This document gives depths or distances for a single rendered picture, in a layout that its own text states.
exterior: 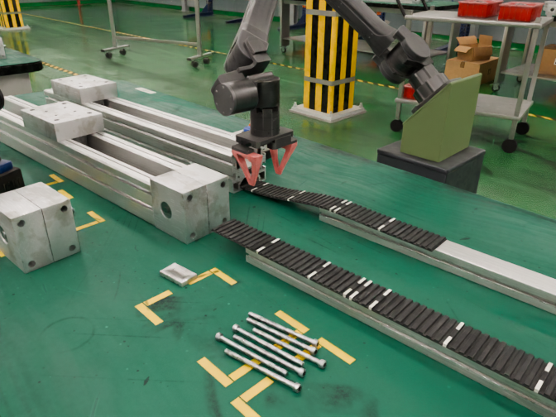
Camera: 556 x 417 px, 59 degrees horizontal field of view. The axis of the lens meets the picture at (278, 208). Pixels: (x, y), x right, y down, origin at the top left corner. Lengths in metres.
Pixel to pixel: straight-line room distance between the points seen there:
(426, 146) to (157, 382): 0.87
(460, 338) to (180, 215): 0.46
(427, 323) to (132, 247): 0.48
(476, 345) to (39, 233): 0.63
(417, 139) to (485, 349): 0.72
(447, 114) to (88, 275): 0.83
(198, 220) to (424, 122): 0.63
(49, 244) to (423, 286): 0.57
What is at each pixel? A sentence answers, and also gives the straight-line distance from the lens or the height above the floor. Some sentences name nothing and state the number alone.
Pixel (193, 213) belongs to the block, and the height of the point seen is 0.83.
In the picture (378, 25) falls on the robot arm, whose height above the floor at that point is 1.07.
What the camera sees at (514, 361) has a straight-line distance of 0.62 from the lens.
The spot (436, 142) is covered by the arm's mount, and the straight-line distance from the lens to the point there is 1.22.
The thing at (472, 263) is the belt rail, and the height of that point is 0.81.
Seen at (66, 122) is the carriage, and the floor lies 0.90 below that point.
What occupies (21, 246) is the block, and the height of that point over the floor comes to 0.83.
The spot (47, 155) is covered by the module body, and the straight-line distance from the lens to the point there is 1.22.
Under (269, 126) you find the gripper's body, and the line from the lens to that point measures 0.93.
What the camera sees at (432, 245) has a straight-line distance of 0.80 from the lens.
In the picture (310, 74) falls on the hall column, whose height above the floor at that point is 0.34.
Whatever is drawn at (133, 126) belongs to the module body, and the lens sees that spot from 1.24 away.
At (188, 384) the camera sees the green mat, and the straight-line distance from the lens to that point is 0.60.
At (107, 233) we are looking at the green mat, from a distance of 0.91.
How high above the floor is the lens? 1.21
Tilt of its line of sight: 27 degrees down
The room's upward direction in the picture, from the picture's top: straight up
